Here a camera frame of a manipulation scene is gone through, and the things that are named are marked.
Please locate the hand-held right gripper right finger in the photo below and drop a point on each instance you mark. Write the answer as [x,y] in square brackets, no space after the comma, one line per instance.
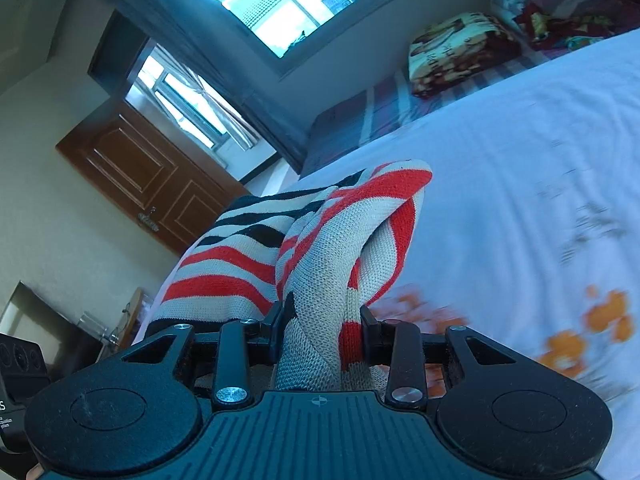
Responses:
[367,340]

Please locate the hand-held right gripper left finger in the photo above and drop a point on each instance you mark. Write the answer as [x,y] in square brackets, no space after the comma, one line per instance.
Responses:
[275,335]

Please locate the striped knit sweater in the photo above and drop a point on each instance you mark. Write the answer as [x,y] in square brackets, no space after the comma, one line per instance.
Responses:
[320,270]

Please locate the small wooden side table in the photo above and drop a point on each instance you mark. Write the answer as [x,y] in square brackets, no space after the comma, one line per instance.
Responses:
[132,310]

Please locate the brown wooden door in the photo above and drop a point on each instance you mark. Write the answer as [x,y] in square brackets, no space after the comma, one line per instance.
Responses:
[150,175]

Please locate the purple striped mattress cover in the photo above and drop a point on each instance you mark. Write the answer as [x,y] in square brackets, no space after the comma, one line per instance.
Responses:
[360,120]

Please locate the floral white bed sheet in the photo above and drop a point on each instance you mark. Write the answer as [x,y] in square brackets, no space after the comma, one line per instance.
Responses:
[500,160]

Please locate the white tied curtain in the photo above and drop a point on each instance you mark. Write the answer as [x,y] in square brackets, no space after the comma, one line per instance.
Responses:
[225,115]

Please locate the balcony window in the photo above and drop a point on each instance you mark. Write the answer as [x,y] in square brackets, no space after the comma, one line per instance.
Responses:
[170,95]

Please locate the folded patterned brown blanket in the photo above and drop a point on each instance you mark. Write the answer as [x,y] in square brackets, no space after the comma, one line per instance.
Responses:
[460,50]

